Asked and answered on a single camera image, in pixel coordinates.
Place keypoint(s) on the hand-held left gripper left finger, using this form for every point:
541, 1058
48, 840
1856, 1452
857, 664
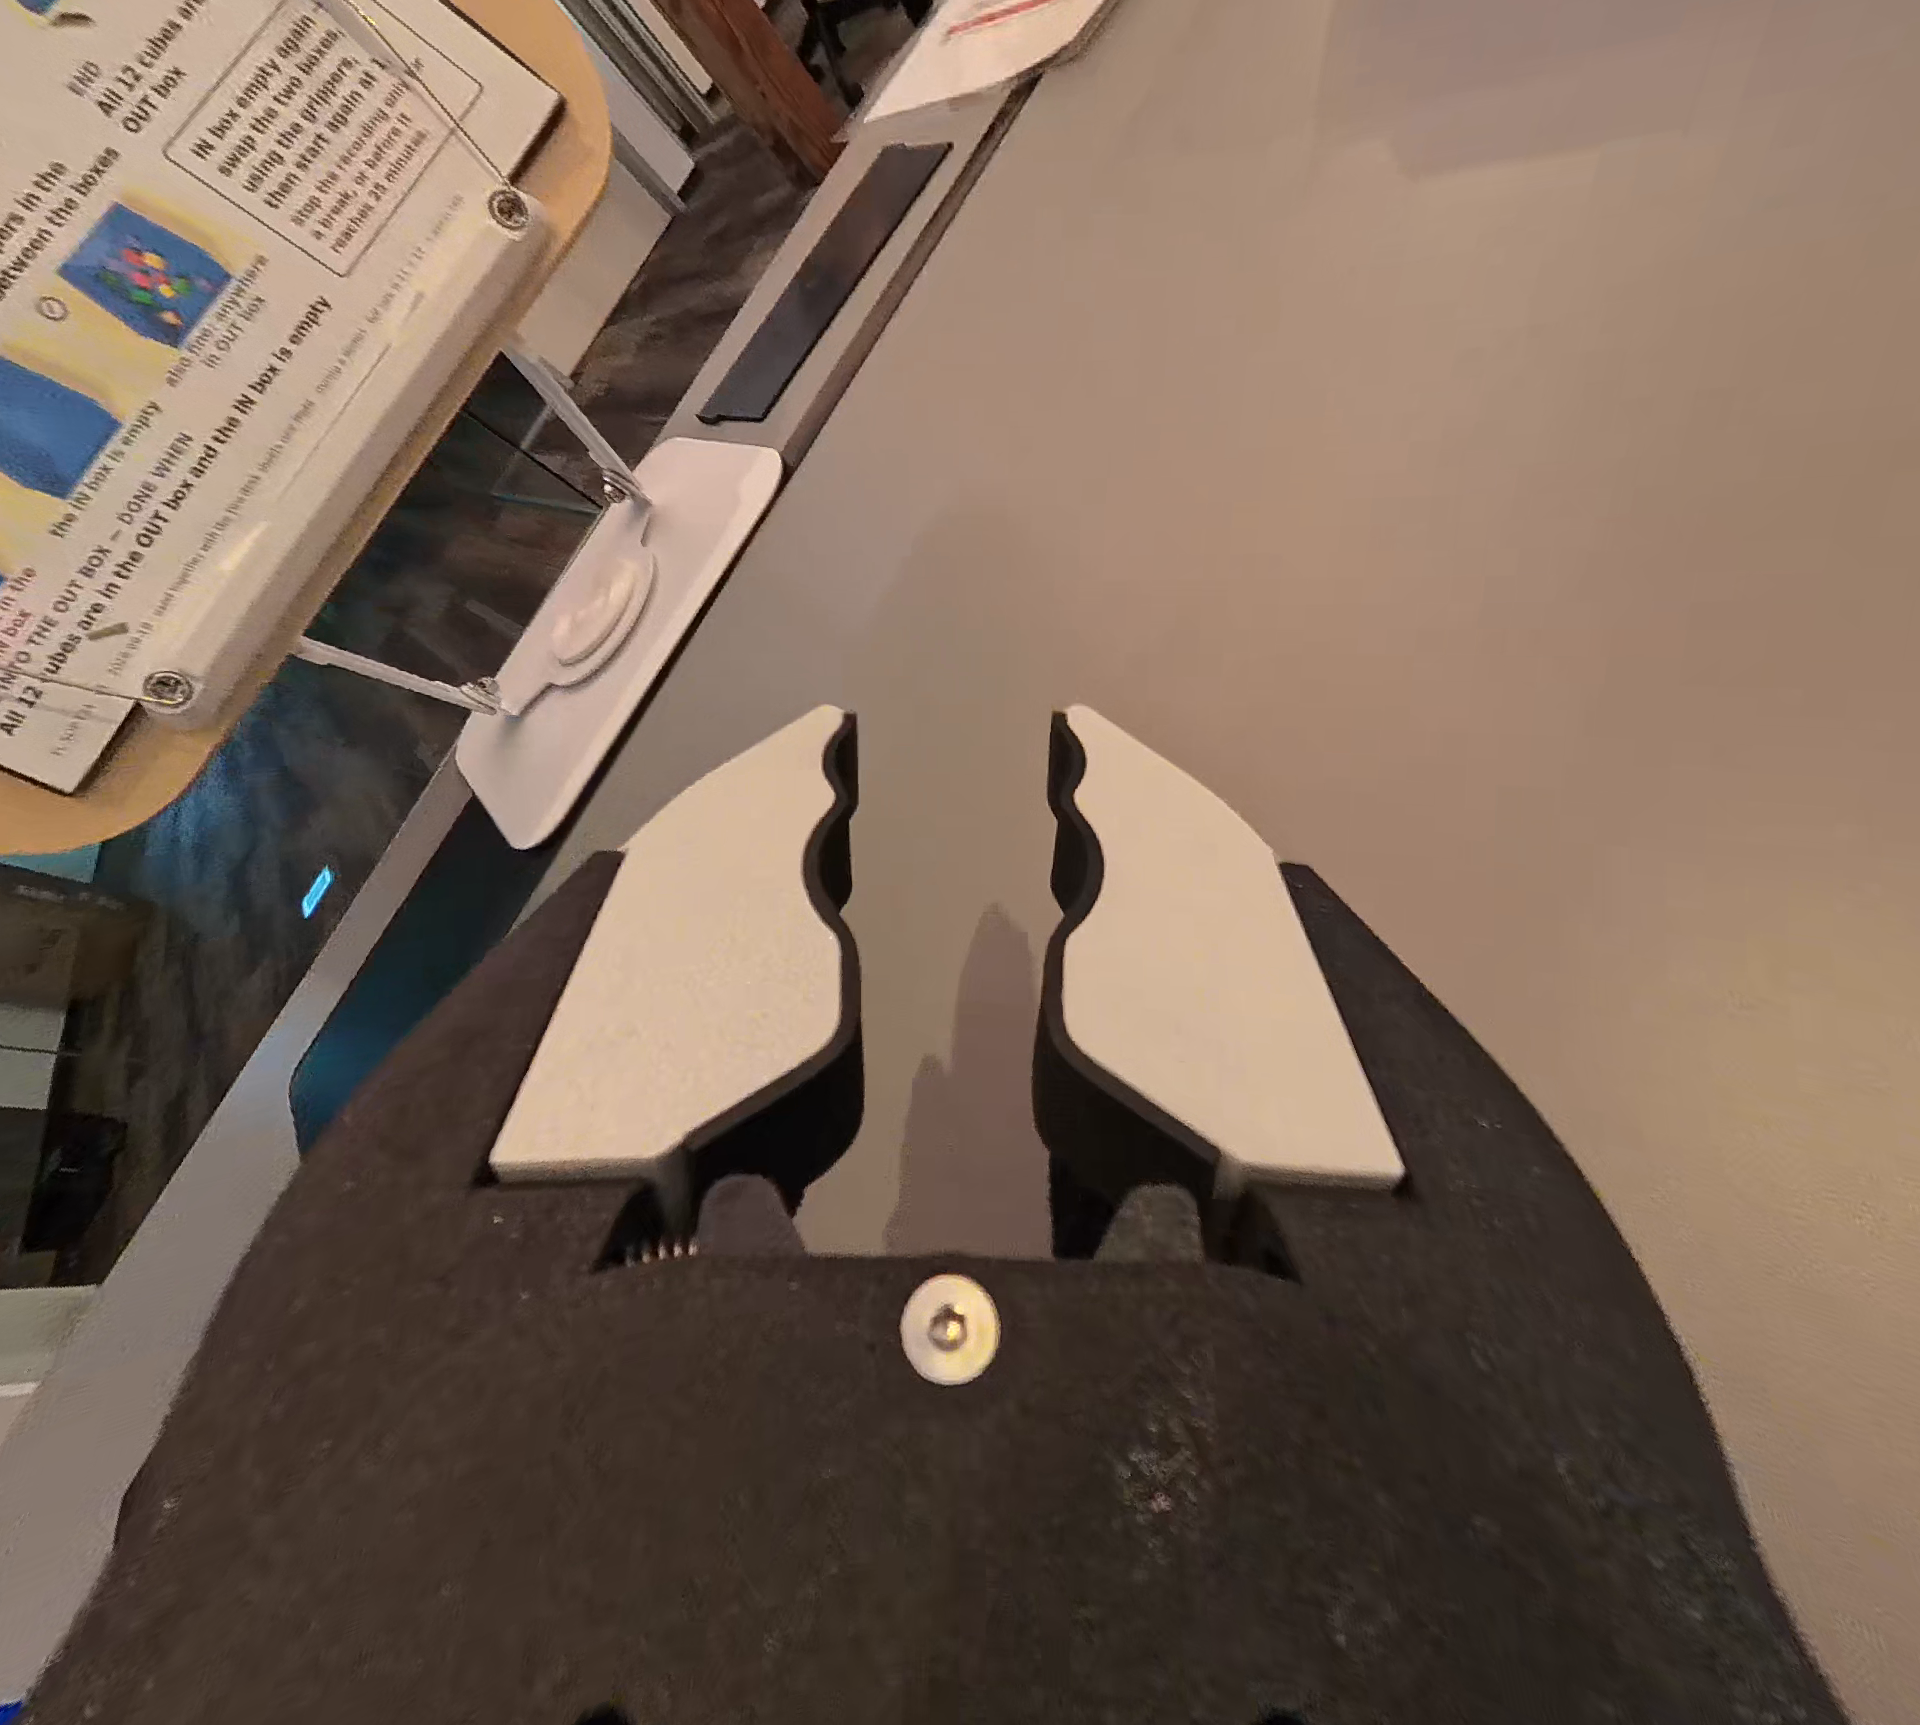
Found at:
690, 992

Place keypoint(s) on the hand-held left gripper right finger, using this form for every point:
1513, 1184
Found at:
1214, 1005

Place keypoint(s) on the dark low cabinet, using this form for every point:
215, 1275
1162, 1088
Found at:
60, 1201

